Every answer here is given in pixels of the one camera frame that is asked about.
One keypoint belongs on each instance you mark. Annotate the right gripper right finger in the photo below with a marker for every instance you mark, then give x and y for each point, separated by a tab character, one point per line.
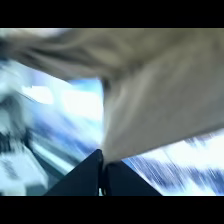
128	181

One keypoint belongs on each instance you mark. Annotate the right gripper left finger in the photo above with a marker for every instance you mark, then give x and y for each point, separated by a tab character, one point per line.
83	180

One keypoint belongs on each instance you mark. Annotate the brown T-shirt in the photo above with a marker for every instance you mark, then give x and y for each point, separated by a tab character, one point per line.
166	100

